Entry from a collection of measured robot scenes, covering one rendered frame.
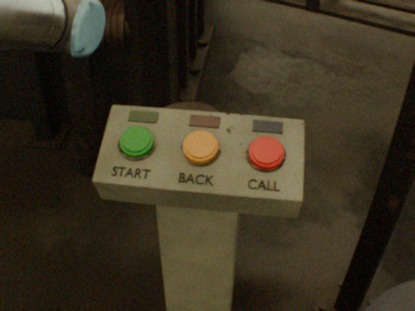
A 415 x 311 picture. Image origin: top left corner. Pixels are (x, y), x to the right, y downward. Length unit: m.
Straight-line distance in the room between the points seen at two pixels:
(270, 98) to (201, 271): 1.16
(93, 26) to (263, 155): 0.33
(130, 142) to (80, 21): 0.21
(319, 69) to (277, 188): 1.48
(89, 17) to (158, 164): 0.26
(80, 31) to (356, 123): 1.21
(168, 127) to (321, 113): 1.19
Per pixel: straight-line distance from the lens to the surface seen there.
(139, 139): 0.56
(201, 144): 0.55
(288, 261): 1.22
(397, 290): 0.70
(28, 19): 0.62
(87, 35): 0.71
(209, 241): 0.62
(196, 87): 1.67
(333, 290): 1.18
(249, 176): 0.54
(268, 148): 0.55
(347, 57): 2.13
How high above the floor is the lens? 0.95
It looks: 40 degrees down
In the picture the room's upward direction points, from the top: 1 degrees clockwise
